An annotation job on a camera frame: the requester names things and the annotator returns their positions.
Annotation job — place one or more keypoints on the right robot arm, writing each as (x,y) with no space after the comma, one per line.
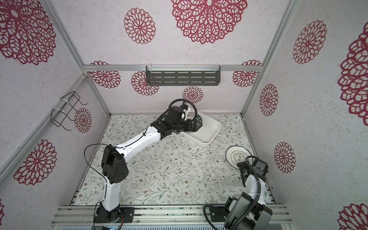
(248,211)

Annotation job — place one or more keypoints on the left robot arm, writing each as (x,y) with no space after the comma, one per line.
(114,163)

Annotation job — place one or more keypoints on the grey slotted wall shelf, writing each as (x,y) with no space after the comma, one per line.
(183,76)

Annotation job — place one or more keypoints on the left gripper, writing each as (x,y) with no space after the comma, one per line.
(190,128)

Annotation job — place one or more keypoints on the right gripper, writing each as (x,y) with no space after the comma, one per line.
(245,168)

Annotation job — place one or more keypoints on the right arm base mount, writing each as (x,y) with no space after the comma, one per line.
(219,213)

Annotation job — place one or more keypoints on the white plastic bin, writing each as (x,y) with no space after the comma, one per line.
(206,134)

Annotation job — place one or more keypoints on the aluminium front rail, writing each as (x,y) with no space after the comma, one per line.
(142,215)

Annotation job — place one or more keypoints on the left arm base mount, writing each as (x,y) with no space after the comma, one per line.
(117,215)

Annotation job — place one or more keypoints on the clover plate far right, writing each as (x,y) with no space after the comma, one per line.
(236,154)

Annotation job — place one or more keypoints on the green rim lettered plate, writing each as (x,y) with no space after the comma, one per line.
(194,124)

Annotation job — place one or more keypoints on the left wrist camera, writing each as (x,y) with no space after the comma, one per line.
(186,110)

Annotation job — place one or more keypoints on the black wire wall rack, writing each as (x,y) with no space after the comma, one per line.
(70,101)

